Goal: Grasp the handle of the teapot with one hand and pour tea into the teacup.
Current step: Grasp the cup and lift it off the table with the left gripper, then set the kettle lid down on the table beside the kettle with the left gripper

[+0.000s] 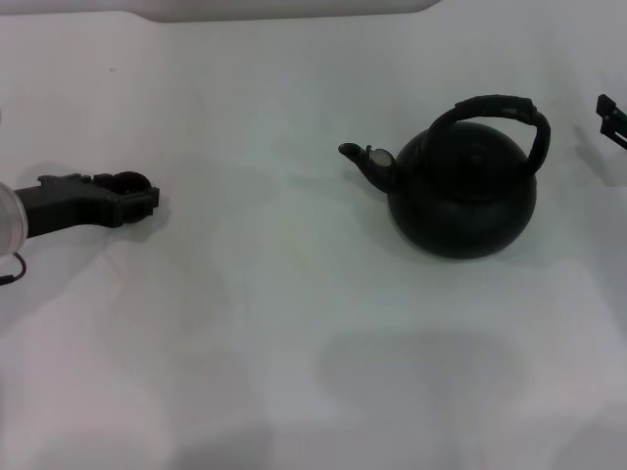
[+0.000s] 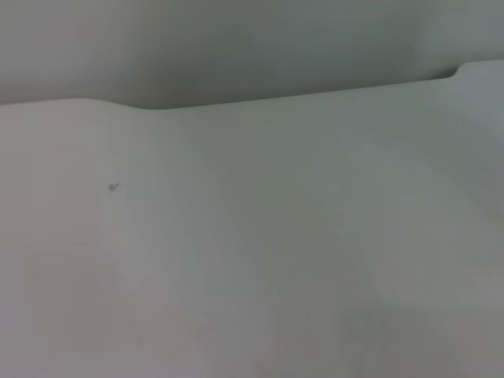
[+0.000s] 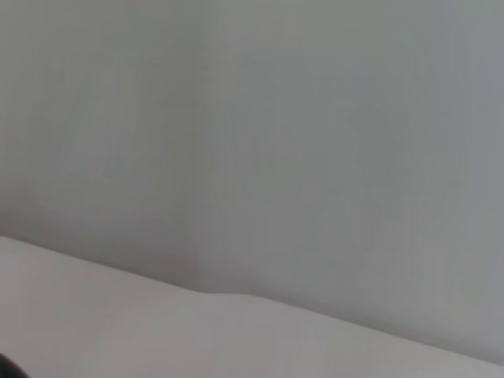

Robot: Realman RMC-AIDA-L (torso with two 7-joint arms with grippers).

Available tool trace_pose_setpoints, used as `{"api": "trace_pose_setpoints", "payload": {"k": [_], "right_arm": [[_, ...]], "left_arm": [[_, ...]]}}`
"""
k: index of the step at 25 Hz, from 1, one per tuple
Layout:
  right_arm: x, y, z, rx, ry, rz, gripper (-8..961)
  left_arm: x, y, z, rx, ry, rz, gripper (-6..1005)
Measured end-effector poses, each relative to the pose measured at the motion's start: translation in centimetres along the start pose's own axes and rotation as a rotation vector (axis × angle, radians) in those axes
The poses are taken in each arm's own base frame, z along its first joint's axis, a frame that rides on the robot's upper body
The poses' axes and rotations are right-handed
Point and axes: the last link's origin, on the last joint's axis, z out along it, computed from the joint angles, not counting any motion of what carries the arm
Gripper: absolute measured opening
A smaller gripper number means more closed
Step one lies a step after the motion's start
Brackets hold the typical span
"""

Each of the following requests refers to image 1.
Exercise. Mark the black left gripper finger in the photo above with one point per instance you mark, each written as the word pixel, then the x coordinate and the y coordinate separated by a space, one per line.
pixel 134 208
pixel 105 180

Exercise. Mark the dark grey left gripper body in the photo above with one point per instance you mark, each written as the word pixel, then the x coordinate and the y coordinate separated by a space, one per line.
pixel 59 208

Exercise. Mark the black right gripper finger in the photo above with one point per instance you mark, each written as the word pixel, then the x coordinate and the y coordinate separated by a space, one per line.
pixel 607 105
pixel 618 134

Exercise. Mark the small dark teacup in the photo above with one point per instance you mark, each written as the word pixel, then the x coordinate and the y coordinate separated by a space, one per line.
pixel 130 182

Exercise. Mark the black round teapot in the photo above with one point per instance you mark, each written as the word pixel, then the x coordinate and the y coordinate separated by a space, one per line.
pixel 460 196

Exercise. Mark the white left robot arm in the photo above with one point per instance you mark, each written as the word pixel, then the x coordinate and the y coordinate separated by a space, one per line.
pixel 10 220

